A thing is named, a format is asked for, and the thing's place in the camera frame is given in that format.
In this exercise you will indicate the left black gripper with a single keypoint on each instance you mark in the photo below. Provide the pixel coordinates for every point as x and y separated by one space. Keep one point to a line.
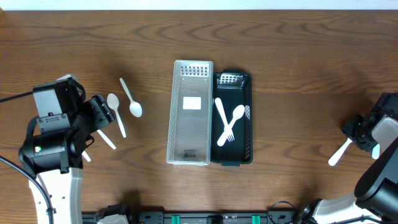
101 111

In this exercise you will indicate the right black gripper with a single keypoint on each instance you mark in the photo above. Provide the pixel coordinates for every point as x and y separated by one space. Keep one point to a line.
354 130

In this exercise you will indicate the white plastic spoon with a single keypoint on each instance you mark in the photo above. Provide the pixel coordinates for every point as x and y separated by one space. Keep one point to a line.
106 139
134 107
228 132
113 103
86 156

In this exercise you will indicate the white plastic fork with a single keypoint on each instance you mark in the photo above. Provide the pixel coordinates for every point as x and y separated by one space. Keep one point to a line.
333 160
219 106
376 152

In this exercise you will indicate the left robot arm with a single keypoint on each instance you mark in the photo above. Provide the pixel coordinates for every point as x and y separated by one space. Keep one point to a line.
56 140

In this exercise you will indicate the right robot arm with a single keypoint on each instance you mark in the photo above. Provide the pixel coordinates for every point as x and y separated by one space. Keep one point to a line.
374 199

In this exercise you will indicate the clear plastic basket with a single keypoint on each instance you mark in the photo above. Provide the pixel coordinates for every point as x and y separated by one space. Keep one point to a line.
189 137

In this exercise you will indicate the black plastic basket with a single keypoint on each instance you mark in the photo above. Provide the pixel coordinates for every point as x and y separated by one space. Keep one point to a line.
233 88

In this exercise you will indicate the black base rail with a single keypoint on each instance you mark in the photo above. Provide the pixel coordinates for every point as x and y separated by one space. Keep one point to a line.
123 214

